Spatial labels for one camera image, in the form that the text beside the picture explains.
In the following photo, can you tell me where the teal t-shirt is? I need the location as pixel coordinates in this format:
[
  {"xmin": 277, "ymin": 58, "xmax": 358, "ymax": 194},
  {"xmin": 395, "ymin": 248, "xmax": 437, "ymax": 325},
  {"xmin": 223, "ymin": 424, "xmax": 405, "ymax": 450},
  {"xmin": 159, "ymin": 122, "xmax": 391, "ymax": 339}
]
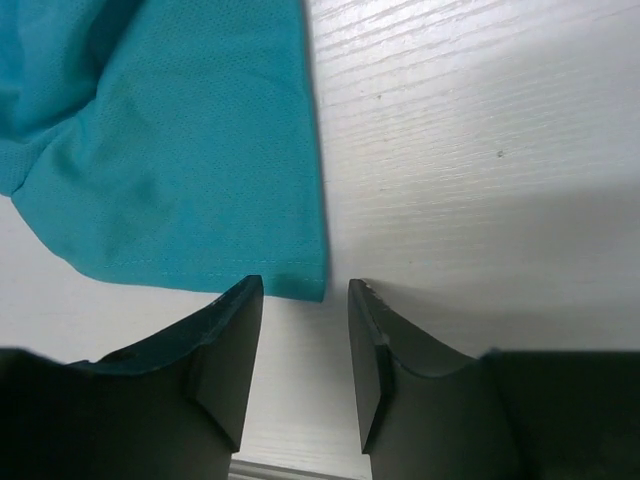
[{"xmin": 1, "ymin": 1, "xmax": 328, "ymax": 301}]

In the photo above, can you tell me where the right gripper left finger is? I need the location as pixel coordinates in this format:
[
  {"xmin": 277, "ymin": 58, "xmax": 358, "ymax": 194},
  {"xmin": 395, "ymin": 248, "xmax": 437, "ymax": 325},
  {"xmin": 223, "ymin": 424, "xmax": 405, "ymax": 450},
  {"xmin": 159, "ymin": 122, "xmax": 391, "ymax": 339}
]
[{"xmin": 1, "ymin": 275, "xmax": 264, "ymax": 479}]

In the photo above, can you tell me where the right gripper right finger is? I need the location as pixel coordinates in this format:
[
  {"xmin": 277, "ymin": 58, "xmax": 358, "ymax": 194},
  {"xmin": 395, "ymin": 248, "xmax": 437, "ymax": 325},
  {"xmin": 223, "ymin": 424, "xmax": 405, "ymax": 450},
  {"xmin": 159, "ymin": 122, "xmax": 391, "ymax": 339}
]
[{"xmin": 348, "ymin": 279, "xmax": 639, "ymax": 479}]

